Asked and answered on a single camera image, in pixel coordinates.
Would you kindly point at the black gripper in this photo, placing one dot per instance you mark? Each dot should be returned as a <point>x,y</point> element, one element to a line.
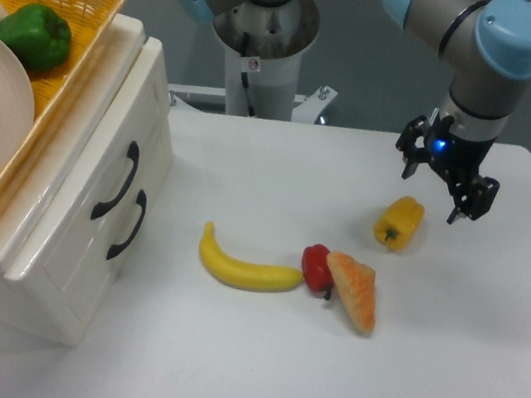
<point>457,161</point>

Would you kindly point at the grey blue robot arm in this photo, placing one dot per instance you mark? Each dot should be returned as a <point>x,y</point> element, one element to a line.
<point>486,42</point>

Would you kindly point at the white drawer cabinet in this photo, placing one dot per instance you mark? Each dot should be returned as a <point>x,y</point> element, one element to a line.
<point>31,188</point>

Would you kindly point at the yellow bell pepper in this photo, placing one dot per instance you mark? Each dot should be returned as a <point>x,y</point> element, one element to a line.
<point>399,223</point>

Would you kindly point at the orange bread slice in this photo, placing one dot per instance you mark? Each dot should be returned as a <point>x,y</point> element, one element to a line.
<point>355,283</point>

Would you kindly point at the red bell pepper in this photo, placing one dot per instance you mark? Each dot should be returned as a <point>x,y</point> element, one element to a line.
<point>316,272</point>

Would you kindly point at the yellow banana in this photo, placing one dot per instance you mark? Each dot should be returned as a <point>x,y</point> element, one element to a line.
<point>243,275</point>

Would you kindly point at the green bell pepper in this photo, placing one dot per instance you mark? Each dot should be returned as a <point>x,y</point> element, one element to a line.
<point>38,36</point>

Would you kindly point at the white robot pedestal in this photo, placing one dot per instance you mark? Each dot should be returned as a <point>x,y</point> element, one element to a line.
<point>263,51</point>

